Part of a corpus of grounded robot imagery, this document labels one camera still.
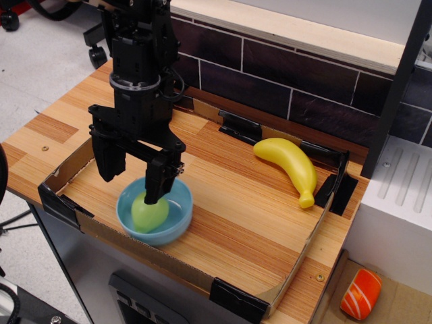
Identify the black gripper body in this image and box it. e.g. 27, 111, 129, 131
88, 86, 186, 175

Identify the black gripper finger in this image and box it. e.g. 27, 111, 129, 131
92, 134, 126, 182
144, 157, 178, 205

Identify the green toy pear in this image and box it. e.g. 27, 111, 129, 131
131, 192, 169, 234

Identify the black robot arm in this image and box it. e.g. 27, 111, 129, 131
88, 1, 186, 205

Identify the light blue bowl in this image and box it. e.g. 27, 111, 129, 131
116, 178, 193, 246

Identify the black chair caster base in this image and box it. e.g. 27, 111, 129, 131
83, 22, 107, 70

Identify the black oven control panel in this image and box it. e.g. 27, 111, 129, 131
108, 270, 191, 323

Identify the yellow toy banana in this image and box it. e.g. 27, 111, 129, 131
253, 138, 317, 209

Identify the black caster wheel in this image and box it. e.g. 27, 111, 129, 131
1, 9, 20, 32

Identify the cardboard fence with black tape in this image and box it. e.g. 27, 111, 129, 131
39, 78, 365, 323

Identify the light wooden shelf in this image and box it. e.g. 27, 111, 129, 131
171, 0, 405, 75

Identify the orange salmon sushi toy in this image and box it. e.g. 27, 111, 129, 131
340, 269, 382, 320

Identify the white toy sink unit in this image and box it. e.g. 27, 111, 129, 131
344, 136, 431, 294

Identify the black braided cable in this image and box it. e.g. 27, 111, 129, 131
0, 285, 21, 324

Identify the black right upright post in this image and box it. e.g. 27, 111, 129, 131
361, 0, 431, 179

